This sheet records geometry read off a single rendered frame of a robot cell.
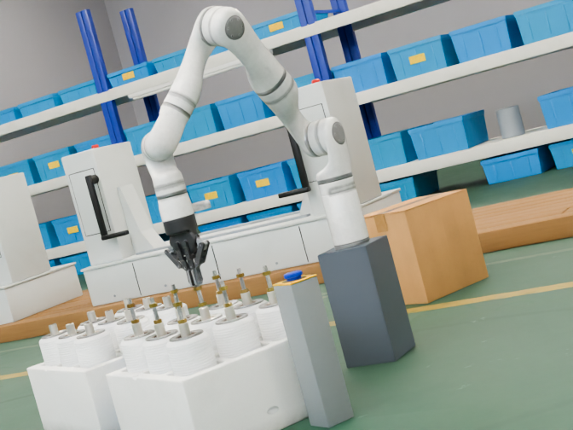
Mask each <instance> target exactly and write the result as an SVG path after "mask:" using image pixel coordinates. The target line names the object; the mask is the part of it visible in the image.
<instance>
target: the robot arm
mask: <svg viewBox="0 0 573 430"><path fill-rule="evenodd" d="M216 46H218V47H224V48H226V49H228V50H229V51H230V52H231V53H232V54H234V55H235V56H236V58H237V59H238V60H239V61H240V62H241V63H242V64H243V66H244V67H245V69H246V74H247V77H248V81H249V83H250V86H251V87H252V89H253V90H254V92H255V93H256V94H257V95H258V96H259V97H260V99H261V100H262V101H263V102H264V103H265V104H266V105H267V106H268V107H269V108H270V109H271V110H272V111H273V113H274V114H275V115H276V116H277V117H278V119H279V120H280V121H281V122H282V124H283V125H284V126H285V127H286V128H287V129H288V131H289V132H290V134H291V135H292V137H293V138H294V140H295V141H296V143H297V144H298V146H299V147H300V148H301V149H302V150H303V151H304V152H305V153H306V154H307V155H308V156H309V157H313V158H316V157H321V156H324V155H328V163H327V165H326V167H325V168H324V169H322V170H321V171H319V172H318V173H317V174H316V181H317V184H318V187H319V190H320V194H321V199H322V203H323V206H324V209H325V213H326V216H327V222H328V225H329V229H330V232H331V236H332V239H333V245H334V248H335V250H340V249H346V248H349V247H355V246H358V245H361V244H363V243H366V242H368V241H370V238H369V235H368V229H367V226H366V222H365V218H364V216H363V212H362V206H361V204H360V201H359V197H358V194H357V191H356V185H355V182H354V178H353V175H352V171H351V160H350V153H349V149H348V144H347V140H346V136H345V132H344V128H343V126H342V124H341V123H340V121H339V120H338V119H337V118H335V117H328V118H325V119H318V120H316V121H312V122H310V121H308V120H307V119H306V118H305V117H304V116H303V115H302V114H301V112H300V110H299V107H298V87H297V84H296V82H295V80H294V79H293V78H292V76H291V75H290V74H289V73H288V72H287V70H286V69H285V68H284V67H283V66H282V65H281V64H280V63H279V62H278V61H277V60H276V59H275V57H274V56H273V55H272V54H271V53H270V52H269V50H268V49H267V48H266V47H265V46H264V45H263V43H262V42H261V40H260V39H259V38H258V36H257V34H256V33H255V32H254V31H253V29H252V27H251V26H250V24H249V22H248V21H247V20H246V18H245V16H244V15H243V14H242V13H241V12H240V11H239V10H237V9H234V8H231V7H222V6H211V7H207V8H205V9H203V10H202V11H201V12H200V14H199V16H198V18H197V20H196V22H195V24H194V29H193V31H192V34H191V37H190V39H189V42H188V47H187V49H186V52H185V55H184V57H183V60H182V64H181V66H180V69H179V71H178V74H177V76H176V78H175V81H174V83H173V85H172V86H171V88H170V90H169V92H168V94H167V96H166V98H165V100H164V102H163V104H162V106H161V108H160V110H159V117H158V119H157V120H156V122H155V124H154V126H153V129H152V130H151V131H150V132H149V133H148V134H147V135H146V136H145V137H144V138H143V139H142V145H141V148H142V156H143V159H144V161H145V163H146V166H147V168H148V171H149V173H150V175H151V178H152V179H153V186H154V190H155V193H156V196H157V200H158V203H159V212H160V216H161V218H162V222H163V225H164V228H165V233H166V234H167V235H168V236H169V237H170V246H169V247H168V249H165V255H166V256H167V257H168V258H169V259H170V260H171V261H172V263H173V264H174V265H175V266H176V267H177V268H178V269H184V270H185V271H186V273H187V277H188V282H189V284H190V286H191V287H192V286H194V285H195V286H198V285H200V284H202V283H203V276H202V274H201V271H200V266H201V265H202V264H203V263H205V260H206V256H207V253H208V249H209V245H210V242H209V241H208V240H207V241H204V240H202V239H200V235H199V234H198V232H197V230H196V228H197V226H198V224H197V221H196V218H195V215H194V212H198V211H201V210H205V209H208V208H211V203H210V202H209V201H208V200H203V201H199V202H195V203H191V200H190V199H189V196H188V192H187V189H186V185H185V182H184V179H183V176H182V173H181V172H180V171H179V170H178V169H177V165H176V162H175V160H174V157H173V154H174V152H175V151H176V149H177V146H178V144H179V142H180V140H181V137H182V134H183V131H184V128H185V125H186V124H187V123H188V120H189V119H190V117H191V115H192V113H193V111H194V109H195V107H196V105H197V103H198V101H199V99H200V94H201V91H202V84H203V75H204V70H205V64H206V62H207V60H208V58H209V56H210V54H211V52H212V51H213V50H214V49H215V48H216ZM184 255H185V257H184ZM187 261H188V262H187Z"/></svg>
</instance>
